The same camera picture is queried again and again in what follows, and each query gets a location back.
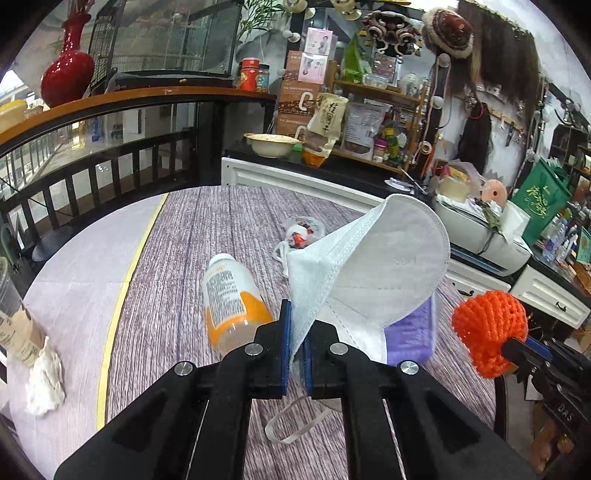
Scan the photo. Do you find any orange foam fruit net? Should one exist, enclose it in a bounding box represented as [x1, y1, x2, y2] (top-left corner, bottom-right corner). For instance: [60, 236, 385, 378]
[452, 291, 528, 379]

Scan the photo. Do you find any white face mask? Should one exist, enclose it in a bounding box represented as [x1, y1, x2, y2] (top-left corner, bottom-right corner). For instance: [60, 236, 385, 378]
[276, 194, 451, 365]

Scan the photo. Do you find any purple plastic wrapper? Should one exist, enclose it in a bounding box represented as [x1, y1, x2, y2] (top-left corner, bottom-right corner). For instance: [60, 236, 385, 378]
[385, 295, 437, 366]

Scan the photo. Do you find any white desk drawer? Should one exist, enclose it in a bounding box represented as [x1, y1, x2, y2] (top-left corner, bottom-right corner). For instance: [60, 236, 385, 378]
[511, 265, 590, 329]

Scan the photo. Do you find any purple striped tablecloth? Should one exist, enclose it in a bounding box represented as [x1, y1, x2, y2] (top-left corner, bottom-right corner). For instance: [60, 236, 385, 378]
[97, 187, 496, 479]

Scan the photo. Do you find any orange juice bottle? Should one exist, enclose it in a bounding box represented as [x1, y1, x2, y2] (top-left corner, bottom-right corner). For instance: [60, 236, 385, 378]
[201, 253, 273, 356]

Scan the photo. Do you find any white drawer cabinet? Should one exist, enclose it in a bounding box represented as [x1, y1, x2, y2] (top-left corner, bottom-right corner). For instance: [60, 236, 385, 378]
[447, 259, 511, 298]

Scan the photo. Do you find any white crumpled tissue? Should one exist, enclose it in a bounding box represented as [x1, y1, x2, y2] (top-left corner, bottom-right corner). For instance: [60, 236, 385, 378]
[25, 336, 66, 417]

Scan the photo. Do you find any white printer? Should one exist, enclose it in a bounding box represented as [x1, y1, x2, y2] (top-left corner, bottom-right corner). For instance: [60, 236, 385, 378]
[433, 194, 532, 277]

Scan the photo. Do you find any green tote bag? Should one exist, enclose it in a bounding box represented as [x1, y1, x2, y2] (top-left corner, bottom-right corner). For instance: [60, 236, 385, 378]
[511, 160, 571, 246]

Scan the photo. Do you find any clear plastic candy wrapper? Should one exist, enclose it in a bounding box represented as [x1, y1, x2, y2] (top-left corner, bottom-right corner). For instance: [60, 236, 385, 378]
[283, 216, 325, 249]

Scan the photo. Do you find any white low cabinet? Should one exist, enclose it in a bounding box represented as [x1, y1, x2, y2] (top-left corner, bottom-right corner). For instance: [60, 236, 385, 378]
[221, 157, 383, 213]

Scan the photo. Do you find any cream bowl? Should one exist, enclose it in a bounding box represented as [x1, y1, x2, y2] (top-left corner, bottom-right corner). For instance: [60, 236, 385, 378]
[243, 133, 301, 159]

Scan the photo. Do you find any wooden shelf rack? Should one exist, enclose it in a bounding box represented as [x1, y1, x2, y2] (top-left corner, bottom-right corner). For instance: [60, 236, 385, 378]
[332, 72, 431, 176]

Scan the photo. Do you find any red tin can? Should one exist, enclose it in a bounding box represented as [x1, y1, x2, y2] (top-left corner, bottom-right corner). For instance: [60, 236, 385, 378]
[238, 58, 259, 92]

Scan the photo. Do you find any red vase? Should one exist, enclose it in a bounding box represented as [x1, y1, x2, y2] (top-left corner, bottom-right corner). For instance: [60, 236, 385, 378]
[40, 11, 95, 108]

